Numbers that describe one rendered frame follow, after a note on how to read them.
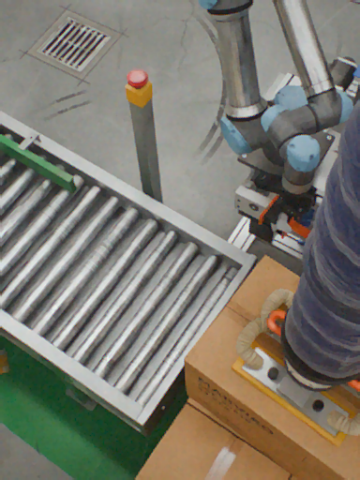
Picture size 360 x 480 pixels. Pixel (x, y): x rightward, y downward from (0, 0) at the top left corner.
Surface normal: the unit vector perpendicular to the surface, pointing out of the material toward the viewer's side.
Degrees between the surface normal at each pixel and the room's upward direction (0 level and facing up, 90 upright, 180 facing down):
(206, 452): 0
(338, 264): 76
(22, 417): 0
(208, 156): 0
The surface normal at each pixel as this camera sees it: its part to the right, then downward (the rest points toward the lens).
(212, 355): -0.03, -0.46
